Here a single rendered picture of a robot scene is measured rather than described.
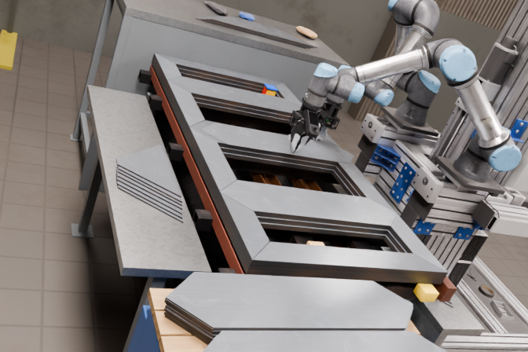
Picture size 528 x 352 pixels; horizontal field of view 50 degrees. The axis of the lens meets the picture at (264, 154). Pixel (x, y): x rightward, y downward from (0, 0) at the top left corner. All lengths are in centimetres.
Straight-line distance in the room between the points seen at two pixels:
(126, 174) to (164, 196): 15
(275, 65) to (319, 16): 250
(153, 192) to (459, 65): 113
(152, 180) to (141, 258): 37
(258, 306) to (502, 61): 159
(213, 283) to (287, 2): 420
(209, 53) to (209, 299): 179
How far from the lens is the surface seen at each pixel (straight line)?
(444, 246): 292
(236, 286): 152
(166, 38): 293
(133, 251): 167
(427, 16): 249
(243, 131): 235
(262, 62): 312
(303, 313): 154
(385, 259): 191
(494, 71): 262
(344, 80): 210
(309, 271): 172
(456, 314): 225
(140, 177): 195
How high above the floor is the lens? 176
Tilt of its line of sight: 24 degrees down
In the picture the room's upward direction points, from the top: 22 degrees clockwise
